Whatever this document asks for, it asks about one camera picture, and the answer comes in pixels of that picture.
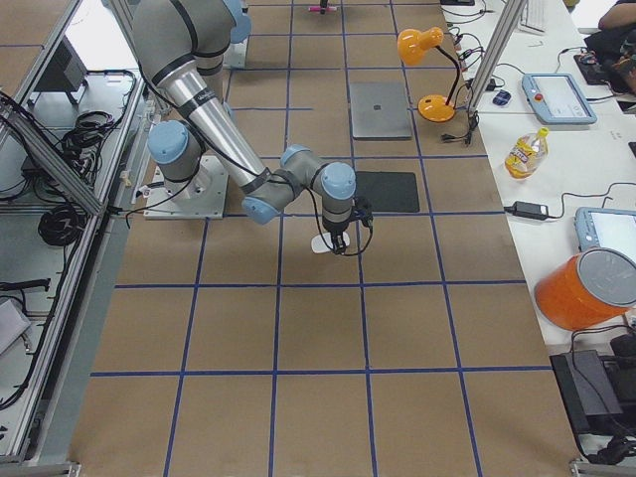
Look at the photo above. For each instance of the person at desk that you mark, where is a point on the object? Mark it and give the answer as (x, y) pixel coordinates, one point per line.
(614, 43)

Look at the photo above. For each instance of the orange bucket with lid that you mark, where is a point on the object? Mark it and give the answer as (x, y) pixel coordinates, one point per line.
(591, 287)

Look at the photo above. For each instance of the blue teach pendant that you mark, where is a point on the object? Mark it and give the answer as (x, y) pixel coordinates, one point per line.
(608, 228)
(556, 99)

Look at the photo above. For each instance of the pink marker pen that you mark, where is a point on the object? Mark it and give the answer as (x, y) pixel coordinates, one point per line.
(321, 10)

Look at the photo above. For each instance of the aluminium frame post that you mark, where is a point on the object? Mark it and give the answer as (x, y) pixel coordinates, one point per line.
(502, 32)

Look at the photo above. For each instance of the silver laptop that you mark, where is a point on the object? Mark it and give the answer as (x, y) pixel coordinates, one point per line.
(379, 111)

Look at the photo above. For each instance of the black power adapter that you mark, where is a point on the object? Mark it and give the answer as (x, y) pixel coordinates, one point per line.
(528, 210)

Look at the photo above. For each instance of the yellow drink bottle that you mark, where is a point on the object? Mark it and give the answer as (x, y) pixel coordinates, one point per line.
(527, 154)

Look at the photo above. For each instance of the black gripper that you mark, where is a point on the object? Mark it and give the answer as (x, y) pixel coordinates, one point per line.
(336, 234)

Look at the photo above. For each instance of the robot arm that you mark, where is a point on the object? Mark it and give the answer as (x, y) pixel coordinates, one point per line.
(180, 46)

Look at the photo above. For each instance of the white computer mouse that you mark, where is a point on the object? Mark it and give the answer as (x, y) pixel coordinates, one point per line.
(320, 244)

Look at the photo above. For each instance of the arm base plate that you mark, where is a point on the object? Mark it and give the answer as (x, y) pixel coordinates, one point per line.
(204, 197)

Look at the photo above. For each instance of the black mousepad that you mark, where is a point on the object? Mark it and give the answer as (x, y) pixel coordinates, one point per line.
(388, 192)

